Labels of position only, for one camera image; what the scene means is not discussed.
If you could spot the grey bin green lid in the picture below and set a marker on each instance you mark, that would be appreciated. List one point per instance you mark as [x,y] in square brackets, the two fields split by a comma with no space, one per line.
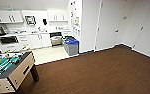
[67,39]

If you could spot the green foosball table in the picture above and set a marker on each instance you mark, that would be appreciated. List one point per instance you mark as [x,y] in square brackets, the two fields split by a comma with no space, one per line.
[7,70]

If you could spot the white sink base cabinet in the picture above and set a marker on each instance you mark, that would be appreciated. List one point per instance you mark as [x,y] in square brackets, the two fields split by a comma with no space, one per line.
[40,40]

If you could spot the white wall cabinet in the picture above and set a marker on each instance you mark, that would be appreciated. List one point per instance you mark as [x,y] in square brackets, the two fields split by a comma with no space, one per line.
[7,16]
[57,15]

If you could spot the steel paper towel dispenser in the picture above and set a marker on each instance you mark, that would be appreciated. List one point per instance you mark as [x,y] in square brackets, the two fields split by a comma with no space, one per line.
[30,20]

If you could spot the grey bin blue lid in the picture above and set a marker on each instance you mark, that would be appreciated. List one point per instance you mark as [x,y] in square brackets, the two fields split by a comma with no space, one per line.
[71,47]

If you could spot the black built-in microwave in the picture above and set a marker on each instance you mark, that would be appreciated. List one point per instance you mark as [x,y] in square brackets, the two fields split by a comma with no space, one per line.
[7,39]

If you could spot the white drawer unit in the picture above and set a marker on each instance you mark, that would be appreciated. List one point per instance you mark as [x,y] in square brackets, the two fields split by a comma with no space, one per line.
[23,41]

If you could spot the black coffee maker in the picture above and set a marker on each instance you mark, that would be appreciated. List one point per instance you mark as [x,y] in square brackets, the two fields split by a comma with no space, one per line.
[0,30]

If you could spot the wide white drawer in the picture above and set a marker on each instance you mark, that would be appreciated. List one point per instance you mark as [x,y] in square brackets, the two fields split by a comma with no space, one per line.
[9,47]

